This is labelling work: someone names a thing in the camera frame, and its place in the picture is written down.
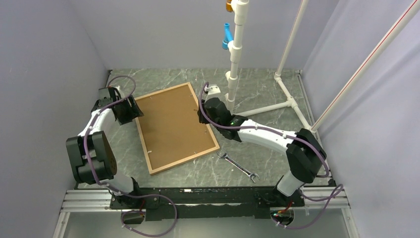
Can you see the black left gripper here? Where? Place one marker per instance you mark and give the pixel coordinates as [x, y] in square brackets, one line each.
[134, 111]

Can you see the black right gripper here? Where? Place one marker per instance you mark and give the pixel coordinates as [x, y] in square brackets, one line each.
[201, 119]

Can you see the wooden picture frame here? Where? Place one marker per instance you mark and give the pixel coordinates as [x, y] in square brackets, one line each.
[169, 129]

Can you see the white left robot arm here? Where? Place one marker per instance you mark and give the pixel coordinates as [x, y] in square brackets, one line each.
[91, 158]

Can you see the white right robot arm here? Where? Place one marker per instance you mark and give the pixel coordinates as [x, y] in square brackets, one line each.
[304, 153]

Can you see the silver open-end wrench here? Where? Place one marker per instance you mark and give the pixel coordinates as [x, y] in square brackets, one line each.
[252, 176]

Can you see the blue pipe fitting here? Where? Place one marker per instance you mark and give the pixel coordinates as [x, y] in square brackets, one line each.
[227, 36]

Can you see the white PVC pipe stand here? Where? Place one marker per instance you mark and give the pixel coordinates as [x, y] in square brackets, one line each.
[333, 42]

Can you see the orange pipe fitting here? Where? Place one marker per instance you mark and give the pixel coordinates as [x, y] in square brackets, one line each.
[228, 6]

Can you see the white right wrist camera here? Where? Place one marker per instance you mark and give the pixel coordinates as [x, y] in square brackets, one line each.
[212, 91]

